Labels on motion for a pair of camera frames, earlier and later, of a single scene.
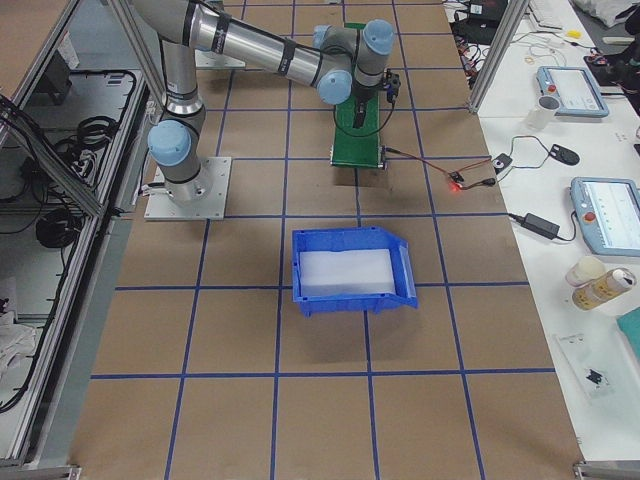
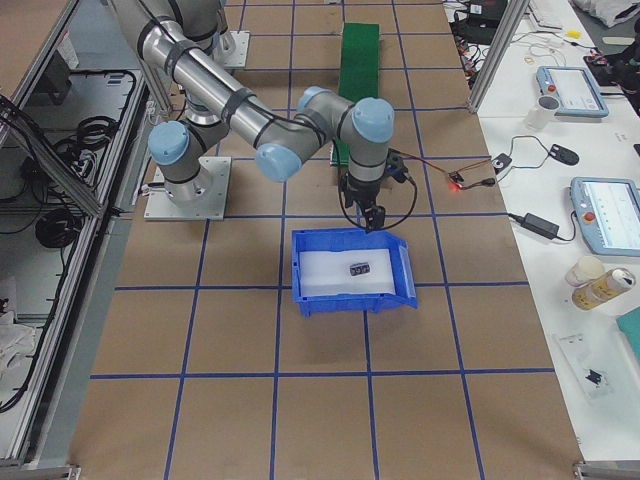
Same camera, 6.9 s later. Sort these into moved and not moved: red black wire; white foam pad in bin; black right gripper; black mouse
Moved: black right gripper
Not moved: white foam pad in bin; black mouse; red black wire
